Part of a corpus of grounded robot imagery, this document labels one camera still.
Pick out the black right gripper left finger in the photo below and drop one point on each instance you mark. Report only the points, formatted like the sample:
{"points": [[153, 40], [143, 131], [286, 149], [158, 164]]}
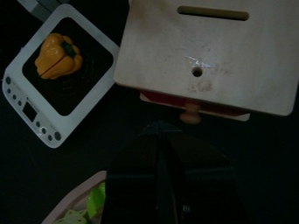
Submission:
{"points": [[133, 180]]}

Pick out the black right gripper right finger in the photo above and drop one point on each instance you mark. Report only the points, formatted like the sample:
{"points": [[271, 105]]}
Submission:
{"points": [[206, 186]]}

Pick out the red drawer with wooden knob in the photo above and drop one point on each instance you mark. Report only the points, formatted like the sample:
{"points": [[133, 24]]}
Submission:
{"points": [[167, 100]]}

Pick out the bright green toy vegetable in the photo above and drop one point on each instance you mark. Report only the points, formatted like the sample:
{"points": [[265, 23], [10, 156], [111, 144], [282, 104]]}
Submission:
{"points": [[95, 199]]}

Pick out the pink toy tray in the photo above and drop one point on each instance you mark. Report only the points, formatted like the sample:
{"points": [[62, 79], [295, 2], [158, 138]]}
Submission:
{"points": [[74, 189]]}

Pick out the pale green toy vegetable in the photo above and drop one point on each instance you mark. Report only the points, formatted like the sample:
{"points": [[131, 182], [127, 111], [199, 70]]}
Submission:
{"points": [[73, 218]]}

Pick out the yellow toy bell pepper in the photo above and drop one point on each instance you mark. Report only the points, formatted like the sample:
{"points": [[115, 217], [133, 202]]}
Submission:
{"points": [[54, 58]]}

